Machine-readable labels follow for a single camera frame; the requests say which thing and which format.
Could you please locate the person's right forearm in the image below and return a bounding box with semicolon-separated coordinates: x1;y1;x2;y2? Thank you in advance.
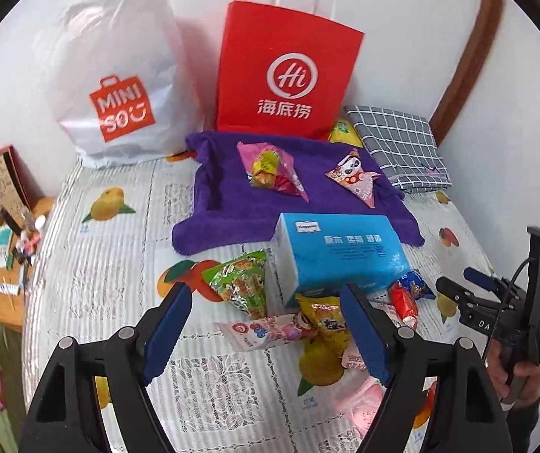
503;387;540;453

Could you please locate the brown wooden door frame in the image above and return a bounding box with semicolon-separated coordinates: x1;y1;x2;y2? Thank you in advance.
428;0;505;148

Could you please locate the panda print snack packet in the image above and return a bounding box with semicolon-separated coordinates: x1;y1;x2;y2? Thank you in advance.
325;148;384;209

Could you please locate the red candy packet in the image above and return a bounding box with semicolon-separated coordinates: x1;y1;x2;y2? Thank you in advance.
388;280;422;332

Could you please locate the person's right hand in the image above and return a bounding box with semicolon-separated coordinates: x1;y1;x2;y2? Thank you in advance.
489;344;540;404

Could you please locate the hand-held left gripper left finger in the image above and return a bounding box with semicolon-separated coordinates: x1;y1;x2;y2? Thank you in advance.
17;283;193;453

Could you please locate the teal white small box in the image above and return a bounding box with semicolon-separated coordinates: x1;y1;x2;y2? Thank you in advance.
0;225;13;270

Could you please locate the pink triangular snack packet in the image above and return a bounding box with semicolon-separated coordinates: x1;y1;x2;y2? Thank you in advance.
237;140;311;203

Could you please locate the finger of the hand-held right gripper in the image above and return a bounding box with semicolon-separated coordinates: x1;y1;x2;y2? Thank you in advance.
436;276;475;314
463;267;511;296

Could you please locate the purple towel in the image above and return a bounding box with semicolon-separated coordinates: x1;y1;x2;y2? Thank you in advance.
171;129;425;256

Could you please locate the white pink berry snack packet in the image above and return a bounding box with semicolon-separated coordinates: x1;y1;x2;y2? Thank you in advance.
215;311;320;352

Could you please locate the red paper shopping bag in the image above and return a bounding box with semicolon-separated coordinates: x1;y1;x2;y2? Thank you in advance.
214;0;366;141

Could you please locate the patterned brown red box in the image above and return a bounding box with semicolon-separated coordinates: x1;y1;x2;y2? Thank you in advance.
0;145;44;232

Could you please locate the pale pink peach snack packet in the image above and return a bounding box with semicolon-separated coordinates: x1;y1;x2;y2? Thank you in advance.
336;380;388;437

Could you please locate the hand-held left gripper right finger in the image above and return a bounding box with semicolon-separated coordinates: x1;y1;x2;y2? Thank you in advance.
340;283;516;453

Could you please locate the wooden nightstand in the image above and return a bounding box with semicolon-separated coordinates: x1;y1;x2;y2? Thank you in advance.
0;193;58;333

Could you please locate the blue tissue pack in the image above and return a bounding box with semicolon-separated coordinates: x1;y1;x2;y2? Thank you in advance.
266;212;411;310

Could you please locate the yellow green snack packet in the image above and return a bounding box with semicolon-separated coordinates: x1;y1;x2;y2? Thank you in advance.
327;120;362;147

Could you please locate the fruit print bed cover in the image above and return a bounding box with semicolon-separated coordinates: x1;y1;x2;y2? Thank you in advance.
22;151;525;453

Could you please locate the white plastic shopping bag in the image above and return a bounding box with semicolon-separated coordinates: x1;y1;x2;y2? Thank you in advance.
31;0;205;171

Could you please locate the grey plaid cloth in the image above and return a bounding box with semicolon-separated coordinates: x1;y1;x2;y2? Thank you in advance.
343;104;454;194

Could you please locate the blue candy packet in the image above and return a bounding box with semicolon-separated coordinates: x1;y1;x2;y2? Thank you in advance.
395;268;437;302

